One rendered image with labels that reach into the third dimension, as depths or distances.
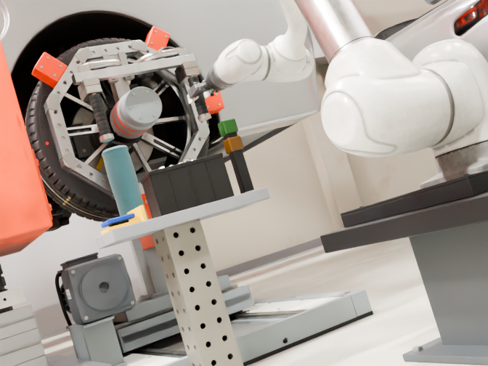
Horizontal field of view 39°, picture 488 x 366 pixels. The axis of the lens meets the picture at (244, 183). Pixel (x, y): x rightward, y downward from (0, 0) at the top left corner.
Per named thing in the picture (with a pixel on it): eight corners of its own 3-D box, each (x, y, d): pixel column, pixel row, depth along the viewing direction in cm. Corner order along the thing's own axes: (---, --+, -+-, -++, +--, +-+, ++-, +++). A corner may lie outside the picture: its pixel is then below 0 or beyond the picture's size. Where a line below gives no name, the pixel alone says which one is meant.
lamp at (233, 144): (238, 152, 192) (234, 138, 192) (245, 148, 188) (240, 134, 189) (226, 155, 190) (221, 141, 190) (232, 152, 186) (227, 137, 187)
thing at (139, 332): (217, 310, 281) (210, 287, 282) (255, 308, 249) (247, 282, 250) (99, 352, 259) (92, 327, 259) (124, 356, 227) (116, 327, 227)
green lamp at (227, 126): (233, 134, 192) (229, 120, 192) (239, 131, 189) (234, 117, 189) (221, 137, 190) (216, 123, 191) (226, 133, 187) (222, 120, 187)
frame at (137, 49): (216, 177, 257) (174, 39, 261) (223, 173, 251) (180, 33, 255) (73, 214, 233) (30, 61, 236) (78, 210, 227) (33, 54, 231)
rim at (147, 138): (189, 115, 285) (78, 54, 270) (210, 98, 265) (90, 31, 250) (142, 225, 268) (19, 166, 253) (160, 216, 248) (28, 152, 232)
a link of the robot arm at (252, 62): (215, 86, 204) (255, 87, 210) (236, 68, 190) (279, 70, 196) (211, 51, 206) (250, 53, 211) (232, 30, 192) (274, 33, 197)
